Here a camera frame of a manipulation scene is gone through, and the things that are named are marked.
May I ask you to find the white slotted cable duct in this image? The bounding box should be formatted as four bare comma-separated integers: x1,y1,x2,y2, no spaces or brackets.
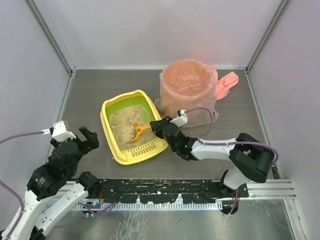
44,201,223,211

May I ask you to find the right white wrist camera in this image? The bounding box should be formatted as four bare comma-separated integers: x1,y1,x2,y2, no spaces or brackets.
170,109,188,128

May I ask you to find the yellow green litter box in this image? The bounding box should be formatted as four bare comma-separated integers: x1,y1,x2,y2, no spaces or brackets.
100,90,168,165

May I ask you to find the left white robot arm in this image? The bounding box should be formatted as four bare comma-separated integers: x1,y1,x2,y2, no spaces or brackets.
0,126,100,240

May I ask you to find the purple cable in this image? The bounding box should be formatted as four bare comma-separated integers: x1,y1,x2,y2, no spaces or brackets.
0,131,118,240
186,107,280,216

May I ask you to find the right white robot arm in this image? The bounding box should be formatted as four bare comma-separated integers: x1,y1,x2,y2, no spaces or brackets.
150,117,279,196

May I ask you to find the aluminium frame rail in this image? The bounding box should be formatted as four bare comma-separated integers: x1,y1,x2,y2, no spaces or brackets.
62,178,297,201

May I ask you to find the orange litter scoop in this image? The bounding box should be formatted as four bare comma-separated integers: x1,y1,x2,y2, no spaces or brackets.
127,123,151,143

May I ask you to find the pink cloth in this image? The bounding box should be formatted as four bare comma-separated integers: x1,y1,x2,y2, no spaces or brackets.
209,66,239,100

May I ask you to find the bin with pink bag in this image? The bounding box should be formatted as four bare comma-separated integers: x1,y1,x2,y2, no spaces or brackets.
154,59,219,128

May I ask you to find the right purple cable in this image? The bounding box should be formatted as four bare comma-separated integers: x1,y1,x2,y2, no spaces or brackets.
186,107,280,216

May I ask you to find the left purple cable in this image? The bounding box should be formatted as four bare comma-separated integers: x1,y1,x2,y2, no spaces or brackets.
0,131,118,240

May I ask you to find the beige cat litter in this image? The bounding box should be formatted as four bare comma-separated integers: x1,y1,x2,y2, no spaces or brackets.
108,104,156,151

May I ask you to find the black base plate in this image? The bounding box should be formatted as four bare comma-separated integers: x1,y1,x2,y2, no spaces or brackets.
88,178,249,204

